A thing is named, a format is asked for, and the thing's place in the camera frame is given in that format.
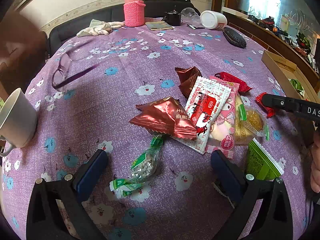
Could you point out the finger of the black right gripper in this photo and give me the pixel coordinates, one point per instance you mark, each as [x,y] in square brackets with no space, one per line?
[300,108]

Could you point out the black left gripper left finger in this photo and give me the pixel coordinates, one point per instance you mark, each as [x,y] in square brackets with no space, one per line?
[44,220]

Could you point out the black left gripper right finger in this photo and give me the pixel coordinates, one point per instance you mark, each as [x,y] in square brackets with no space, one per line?
[274,219]

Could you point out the green snack bag QR code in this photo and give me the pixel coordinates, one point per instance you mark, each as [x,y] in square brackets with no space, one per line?
[260,164]

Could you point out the person's hand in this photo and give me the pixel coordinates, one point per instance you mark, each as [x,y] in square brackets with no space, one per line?
[315,165]

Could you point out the cardboard box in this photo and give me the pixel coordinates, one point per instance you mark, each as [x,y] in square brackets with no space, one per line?
[283,71]

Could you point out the pink cartoon snack packet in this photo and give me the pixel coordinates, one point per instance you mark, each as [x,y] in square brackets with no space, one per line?
[222,130]

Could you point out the clear wrapped pastry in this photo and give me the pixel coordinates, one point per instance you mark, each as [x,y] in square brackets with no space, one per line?
[249,123]

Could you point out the red long snack stick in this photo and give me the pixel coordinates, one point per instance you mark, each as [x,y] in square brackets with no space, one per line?
[243,86]

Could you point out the wooden cabinet shelf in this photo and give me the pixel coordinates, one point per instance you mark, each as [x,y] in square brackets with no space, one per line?
[288,28]

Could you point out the white red wafer packet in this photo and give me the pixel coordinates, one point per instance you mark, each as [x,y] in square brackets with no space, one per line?
[204,105]

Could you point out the green twisted candy wrapper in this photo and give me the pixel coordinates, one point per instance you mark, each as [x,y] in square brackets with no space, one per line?
[142,170]

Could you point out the black glasses case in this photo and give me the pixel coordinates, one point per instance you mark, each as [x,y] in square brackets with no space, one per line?
[234,38]

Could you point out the white ceramic mug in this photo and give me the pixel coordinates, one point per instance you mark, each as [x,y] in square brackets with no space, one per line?
[18,121]

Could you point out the red foil triangular snack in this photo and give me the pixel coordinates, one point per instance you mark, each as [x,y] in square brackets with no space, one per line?
[165,116]

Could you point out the purple floral tablecloth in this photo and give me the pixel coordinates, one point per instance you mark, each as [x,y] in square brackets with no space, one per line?
[144,134]

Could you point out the dark red foil snack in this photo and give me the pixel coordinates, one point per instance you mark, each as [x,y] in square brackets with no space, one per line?
[187,77]

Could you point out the white plastic jar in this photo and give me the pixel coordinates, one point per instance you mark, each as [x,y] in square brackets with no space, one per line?
[213,20]

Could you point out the purple eyeglasses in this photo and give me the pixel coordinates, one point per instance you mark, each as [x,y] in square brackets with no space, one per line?
[61,76]

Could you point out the black small cup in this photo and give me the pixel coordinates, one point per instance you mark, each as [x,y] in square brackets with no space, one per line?
[172,18]

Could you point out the small notebook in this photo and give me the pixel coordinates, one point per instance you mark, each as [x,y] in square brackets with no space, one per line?
[158,25]

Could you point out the dark sofa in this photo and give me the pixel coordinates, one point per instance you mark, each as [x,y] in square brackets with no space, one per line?
[154,8]

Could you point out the white cloth gloves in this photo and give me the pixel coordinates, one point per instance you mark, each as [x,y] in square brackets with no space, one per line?
[97,28]

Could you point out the pink sleeved bottle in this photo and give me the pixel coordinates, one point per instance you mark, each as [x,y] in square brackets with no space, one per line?
[134,13]

